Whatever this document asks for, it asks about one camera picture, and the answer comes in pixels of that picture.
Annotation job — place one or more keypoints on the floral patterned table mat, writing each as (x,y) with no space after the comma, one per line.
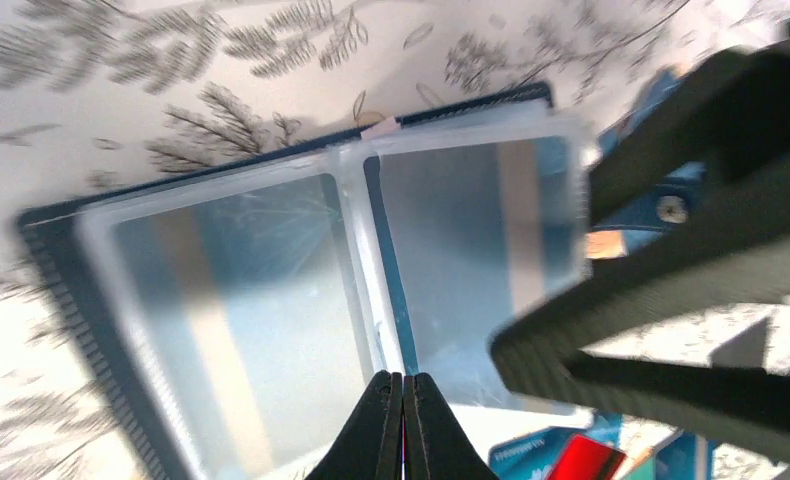
(96,95)

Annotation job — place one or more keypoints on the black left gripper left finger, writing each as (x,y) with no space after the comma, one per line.
(369,446)

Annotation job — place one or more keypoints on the blue card with logo centre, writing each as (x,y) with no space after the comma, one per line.
(533,455)

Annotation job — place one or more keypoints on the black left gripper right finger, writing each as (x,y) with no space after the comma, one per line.
(436,446)

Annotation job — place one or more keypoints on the blue denim card holder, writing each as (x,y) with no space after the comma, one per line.
(68,242)

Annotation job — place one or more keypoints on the red card centre pile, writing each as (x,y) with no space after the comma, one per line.
(586,459)

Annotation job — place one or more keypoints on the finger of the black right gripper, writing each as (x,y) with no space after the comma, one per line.
(544,353)
(735,106)

